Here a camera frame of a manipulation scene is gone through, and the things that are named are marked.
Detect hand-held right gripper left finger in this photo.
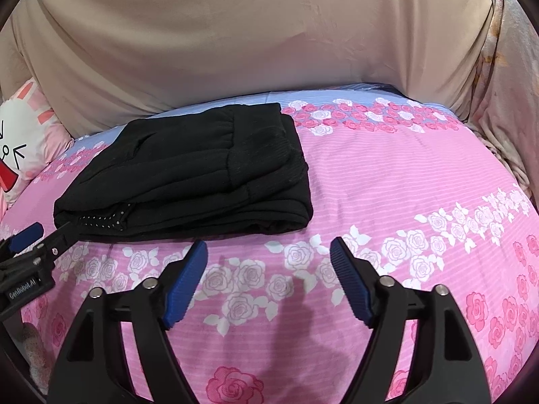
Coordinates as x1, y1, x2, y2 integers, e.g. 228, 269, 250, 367
45, 240, 209, 404

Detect beige floral cloth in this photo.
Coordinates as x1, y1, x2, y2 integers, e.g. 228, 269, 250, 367
467, 0, 539, 198

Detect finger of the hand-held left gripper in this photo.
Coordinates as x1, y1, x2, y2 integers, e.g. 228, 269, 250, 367
0, 222, 45, 258
25, 221, 83, 262

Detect white cartoon face pillow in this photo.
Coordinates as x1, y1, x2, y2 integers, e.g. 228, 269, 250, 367
0, 78, 74, 207

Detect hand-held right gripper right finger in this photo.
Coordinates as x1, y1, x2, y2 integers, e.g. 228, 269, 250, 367
329, 237, 491, 404

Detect grey fuzzy cloth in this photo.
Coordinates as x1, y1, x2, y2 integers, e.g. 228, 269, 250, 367
19, 323, 49, 390

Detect black pants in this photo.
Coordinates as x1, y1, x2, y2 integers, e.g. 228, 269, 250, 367
53, 102, 314, 242

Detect pink rose print bed sheet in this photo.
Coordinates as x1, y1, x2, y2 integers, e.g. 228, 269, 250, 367
0, 84, 539, 404

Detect beige cloth cover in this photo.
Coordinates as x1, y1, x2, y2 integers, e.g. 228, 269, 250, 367
0, 0, 506, 139

